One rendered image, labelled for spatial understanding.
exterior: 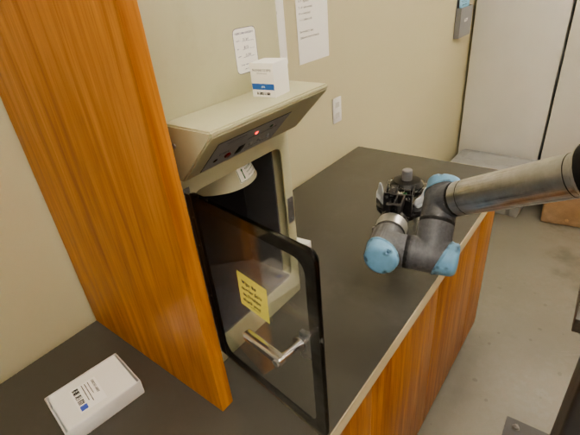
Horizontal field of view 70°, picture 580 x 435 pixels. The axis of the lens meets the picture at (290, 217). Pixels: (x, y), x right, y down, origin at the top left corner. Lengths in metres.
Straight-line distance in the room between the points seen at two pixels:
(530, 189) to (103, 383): 0.92
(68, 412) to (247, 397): 0.36
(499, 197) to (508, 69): 2.83
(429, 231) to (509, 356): 1.54
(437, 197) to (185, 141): 0.54
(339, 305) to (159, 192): 0.64
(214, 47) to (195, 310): 0.45
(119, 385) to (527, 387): 1.80
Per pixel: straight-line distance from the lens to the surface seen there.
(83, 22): 0.65
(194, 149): 0.67
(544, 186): 0.79
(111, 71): 0.62
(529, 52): 3.59
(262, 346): 0.67
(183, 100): 0.74
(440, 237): 0.93
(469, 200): 0.89
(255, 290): 0.70
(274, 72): 0.77
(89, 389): 1.04
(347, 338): 1.04
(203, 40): 0.77
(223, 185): 0.88
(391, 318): 1.09
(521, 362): 2.39
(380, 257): 0.91
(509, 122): 3.72
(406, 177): 1.19
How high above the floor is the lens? 1.69
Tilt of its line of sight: 30 degrees down
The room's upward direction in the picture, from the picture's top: 6 degrees counter-clockwise
